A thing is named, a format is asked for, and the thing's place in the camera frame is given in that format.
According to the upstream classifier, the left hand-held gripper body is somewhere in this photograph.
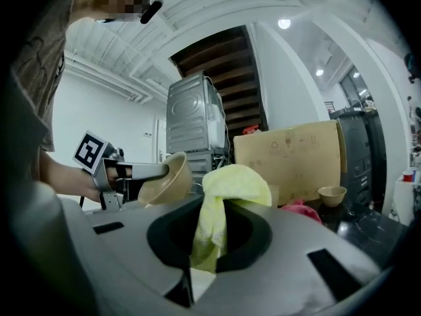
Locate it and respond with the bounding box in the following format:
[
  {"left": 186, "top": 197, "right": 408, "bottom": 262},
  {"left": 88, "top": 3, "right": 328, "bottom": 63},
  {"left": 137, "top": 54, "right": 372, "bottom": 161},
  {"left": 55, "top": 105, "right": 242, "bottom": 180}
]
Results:
[{"left": 72, "top": 129, "right": 134, "bottom": 211}]

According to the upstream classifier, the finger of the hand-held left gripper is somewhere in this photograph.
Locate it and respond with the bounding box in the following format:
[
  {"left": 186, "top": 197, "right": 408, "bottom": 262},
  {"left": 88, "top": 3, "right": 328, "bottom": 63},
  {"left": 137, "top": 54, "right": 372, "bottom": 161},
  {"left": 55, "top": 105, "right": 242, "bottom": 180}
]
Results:
[{"left": 131, "top": 162, "right": 172, "bottom": 180}]

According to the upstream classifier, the beige plastic bowl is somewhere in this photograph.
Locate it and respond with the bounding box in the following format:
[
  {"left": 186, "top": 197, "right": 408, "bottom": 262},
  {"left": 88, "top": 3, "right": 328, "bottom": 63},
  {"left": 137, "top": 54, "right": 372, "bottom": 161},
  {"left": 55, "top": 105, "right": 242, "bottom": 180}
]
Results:
[{"left": 137, "top": 151, "right": 193, "bottom": 207}]

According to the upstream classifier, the cardboard box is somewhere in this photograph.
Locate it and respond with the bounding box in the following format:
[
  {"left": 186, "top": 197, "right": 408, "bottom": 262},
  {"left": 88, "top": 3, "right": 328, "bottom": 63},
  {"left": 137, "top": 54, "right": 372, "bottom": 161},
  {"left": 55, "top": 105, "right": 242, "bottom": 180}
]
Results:
[{"left": 233, "top": 119, "right": 348, "bottom": 207}]

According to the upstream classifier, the yellow cloth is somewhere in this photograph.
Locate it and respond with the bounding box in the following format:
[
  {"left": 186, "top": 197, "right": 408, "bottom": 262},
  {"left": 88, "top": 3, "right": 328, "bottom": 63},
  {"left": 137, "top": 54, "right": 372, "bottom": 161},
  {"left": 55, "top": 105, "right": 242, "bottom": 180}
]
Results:
[{"left": 190, "top": 164, "right": 273, "bottom": 273}]

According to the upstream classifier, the pink rag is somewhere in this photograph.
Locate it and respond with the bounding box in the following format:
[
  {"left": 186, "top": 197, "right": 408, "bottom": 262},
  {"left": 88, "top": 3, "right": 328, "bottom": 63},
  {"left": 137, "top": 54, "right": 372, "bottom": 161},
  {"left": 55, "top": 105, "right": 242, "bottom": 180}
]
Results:
[{"left": 279, "top": 198, "right": 323, "bottom": 225}]

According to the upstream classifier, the gray appliance with oval embossing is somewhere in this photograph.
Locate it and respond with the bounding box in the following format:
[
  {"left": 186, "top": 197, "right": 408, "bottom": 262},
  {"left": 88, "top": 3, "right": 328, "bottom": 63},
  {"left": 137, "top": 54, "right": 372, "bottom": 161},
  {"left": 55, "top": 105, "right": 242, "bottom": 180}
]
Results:
[{"left": 166, "top": 72, "right": 228, "bottom": 153}]

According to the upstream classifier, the black head-mounted camera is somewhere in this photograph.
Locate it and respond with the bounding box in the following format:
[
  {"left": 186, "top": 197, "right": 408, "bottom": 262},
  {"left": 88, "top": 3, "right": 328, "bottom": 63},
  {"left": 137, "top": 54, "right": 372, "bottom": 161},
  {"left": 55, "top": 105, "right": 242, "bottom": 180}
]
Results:
[{"left": 139, "top": 0, "right": 162, "bottom": 25}]

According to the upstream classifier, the small tan bowl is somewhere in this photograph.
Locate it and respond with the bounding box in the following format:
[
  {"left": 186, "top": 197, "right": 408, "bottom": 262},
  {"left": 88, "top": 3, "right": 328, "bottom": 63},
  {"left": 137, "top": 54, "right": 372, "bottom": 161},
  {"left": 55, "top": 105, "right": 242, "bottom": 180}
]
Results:
[{"left": 317, "top": 185, "right": 348, "bottom": 208}]

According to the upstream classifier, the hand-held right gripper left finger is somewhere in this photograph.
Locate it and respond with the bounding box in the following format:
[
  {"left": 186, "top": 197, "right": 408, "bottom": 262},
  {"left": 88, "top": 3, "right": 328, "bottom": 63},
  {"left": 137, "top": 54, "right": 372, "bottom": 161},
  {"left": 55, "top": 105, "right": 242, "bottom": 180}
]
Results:
[{"left": 82, "top": 194, "right": 202, "bottom": 315}]

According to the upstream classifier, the person's left forearm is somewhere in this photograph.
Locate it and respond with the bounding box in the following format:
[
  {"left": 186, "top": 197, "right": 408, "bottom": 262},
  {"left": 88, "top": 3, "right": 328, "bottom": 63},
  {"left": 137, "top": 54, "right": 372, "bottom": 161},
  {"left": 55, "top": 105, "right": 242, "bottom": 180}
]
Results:
[{"left": 38, "top": 148, "right": 101, "bottom": 203}]

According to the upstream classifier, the white door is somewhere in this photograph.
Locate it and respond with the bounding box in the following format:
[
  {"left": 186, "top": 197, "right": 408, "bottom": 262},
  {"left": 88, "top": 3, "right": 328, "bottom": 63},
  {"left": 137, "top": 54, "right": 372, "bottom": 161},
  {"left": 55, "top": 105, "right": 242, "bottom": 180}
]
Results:
[{"left": 156, "top": 118, "right": 169, "bottom": 164}]

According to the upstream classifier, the gray appliance with ribbed panel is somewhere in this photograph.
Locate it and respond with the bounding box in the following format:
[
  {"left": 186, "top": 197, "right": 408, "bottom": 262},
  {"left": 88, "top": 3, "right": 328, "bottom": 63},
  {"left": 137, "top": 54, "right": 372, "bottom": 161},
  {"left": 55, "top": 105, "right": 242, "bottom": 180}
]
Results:
[{"left": 168, "top": 149, "right": 228, "bottom": 186}]

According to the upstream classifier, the translucent plastic cup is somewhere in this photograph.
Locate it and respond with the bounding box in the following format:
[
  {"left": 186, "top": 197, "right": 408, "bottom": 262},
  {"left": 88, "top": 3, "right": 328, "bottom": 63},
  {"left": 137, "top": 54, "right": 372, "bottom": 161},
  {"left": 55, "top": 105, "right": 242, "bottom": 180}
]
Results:
[{"left": 268, "top": 184, "right": 281, "bottom": 207}]

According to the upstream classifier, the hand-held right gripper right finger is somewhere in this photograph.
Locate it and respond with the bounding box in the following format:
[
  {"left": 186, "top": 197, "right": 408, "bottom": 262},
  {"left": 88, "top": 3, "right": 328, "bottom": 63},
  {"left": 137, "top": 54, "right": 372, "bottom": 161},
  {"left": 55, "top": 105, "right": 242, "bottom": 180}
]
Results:
[{"left": 195, "top": 198, "right": 393, "bottom": 316}]

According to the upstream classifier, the black marble kitchen counter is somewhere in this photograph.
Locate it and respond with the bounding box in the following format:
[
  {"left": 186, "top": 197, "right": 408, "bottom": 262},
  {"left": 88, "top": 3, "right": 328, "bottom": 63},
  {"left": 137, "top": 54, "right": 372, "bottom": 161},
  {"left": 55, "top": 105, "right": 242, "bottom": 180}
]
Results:
[{"left": 279, "top": 199, "right": 409, "bottom": 266}]

